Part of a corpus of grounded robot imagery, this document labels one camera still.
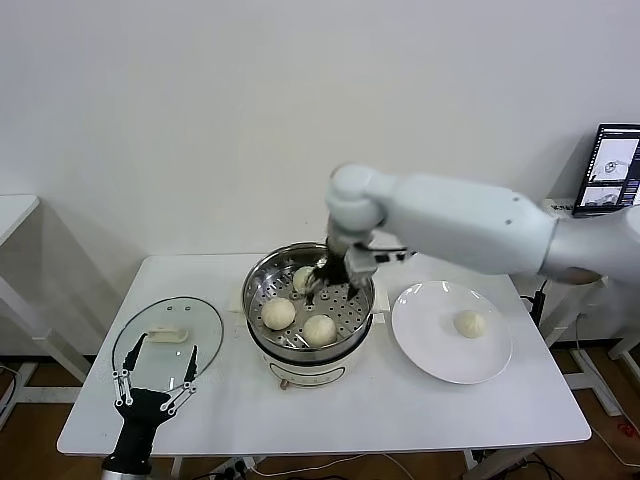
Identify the white side table with laptop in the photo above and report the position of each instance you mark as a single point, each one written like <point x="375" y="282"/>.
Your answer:
<point x="595" y="385"/>

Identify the black table clamp post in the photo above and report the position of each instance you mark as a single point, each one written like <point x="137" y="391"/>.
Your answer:
<point x="537" y="305"/>

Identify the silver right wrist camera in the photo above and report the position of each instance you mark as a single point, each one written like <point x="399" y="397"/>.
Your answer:
<point x="365" y="260"/>

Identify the empty white side table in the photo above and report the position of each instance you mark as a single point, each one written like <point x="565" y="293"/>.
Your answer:
<point x="15" y="210"/>

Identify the stainless steel steamer basket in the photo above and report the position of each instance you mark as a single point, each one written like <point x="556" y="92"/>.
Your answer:
<point x="350" y="320"/>

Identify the round white plate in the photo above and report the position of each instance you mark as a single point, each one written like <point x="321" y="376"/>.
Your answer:
<point x="425" y="340"/>

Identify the white power strip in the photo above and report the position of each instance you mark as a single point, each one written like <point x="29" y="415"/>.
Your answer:
<point x="235" y="467"/>

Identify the white steamed baozi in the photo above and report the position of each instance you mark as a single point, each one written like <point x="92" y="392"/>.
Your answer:
<point x="300" y="279"/>
<point x="320" y="330"/>
<point x="279" y="314"/>
<point x="470" y="324"/>

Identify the grey open laptop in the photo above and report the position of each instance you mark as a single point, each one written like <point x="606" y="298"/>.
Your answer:
<point x="615" y="165"/>

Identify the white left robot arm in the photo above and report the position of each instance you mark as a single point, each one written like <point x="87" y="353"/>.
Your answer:
<point x="125" y="471"/>

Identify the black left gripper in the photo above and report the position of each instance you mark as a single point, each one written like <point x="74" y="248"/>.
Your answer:
<point x="140" y="417"/>

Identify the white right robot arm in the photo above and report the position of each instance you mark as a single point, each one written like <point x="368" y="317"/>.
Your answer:
<point x="475" y="225"/>

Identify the round glass pot lid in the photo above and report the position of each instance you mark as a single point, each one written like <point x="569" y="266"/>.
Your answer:
<point x="202" y="325"/>

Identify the white electric cooker base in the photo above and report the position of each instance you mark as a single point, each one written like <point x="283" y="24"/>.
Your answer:
<point x="305" y="372"/>

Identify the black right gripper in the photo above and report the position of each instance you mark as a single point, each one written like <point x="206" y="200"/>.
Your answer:
<point x="335" y="272"/>

